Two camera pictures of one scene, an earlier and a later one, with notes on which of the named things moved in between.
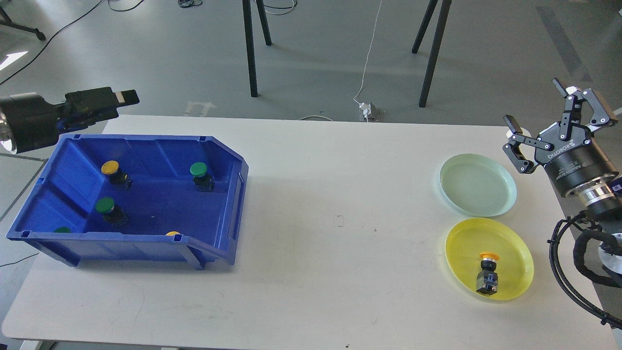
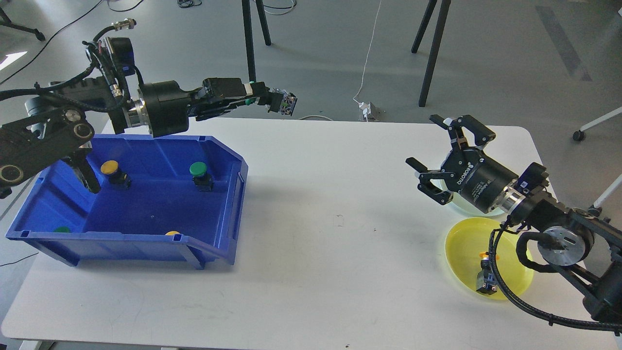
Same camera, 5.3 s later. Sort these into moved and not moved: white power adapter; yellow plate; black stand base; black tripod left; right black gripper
Moved: right black gripper
Not moved: black tripod left; yellow plate; black stand base; white power adapter
